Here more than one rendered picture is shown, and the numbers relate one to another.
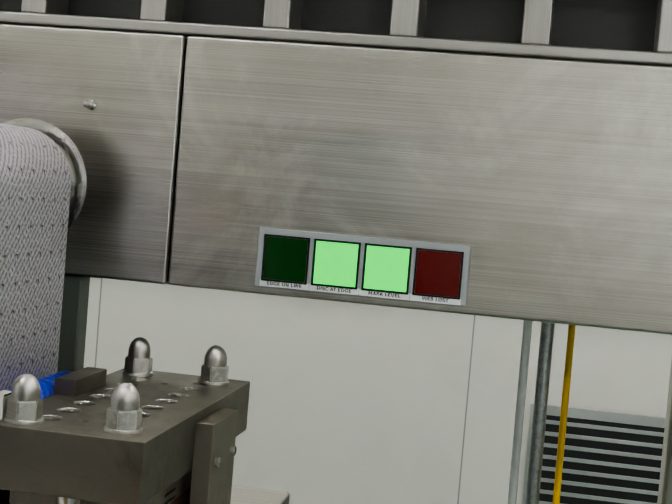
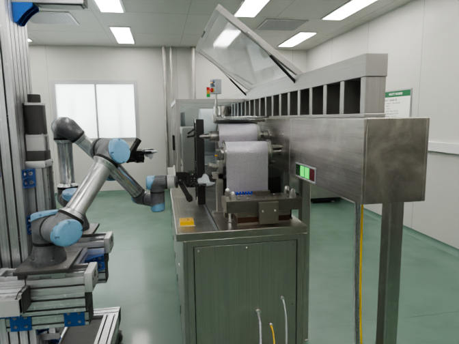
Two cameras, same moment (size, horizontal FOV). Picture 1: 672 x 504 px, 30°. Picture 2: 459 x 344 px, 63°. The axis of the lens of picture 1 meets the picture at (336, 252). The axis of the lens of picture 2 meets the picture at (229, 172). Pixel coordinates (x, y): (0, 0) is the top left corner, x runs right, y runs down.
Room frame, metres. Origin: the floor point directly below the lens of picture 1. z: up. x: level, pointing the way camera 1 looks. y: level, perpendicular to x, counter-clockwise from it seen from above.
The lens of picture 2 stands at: (0.52, -1.58, 1.45)
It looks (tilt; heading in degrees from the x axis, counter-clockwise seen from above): 8 degrees down; 70
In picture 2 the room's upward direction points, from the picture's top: 1 degrees counter-clockwise
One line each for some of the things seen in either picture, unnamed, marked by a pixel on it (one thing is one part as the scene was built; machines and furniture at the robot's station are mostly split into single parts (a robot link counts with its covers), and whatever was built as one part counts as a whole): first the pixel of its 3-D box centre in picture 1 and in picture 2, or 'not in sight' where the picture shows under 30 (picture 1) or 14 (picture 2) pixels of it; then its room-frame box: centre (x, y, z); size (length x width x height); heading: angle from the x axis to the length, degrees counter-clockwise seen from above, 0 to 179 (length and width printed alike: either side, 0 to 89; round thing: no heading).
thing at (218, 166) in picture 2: not in sight; (217, 187); (1.17, 0.45, 1.05); 0.06 x 0.05 x 0.31; 170
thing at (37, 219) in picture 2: not in sight; (46, 225); (0.30, 0.22, 0.98); 0.13 x 0.12 x 0.14; 123
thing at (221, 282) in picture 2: not in sight; (213, 240); (1.41, 1.33, 0.43); 2.52 x 0.64 x 0.86; 80
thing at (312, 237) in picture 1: (361, 266); (304, 172); (1.46, -0.03, 1.18); 0.25 x 0.01 x 0.07; 80
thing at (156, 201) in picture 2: not in sight; (155, 200); (0.81, 0.42, 1.01); 0.11 x 0.08 x 0.11; 123
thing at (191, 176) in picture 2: not in sight; (186, 179); (0.98, 0.38, 1.12); 0.12 x 0.08 x 0.09; 170
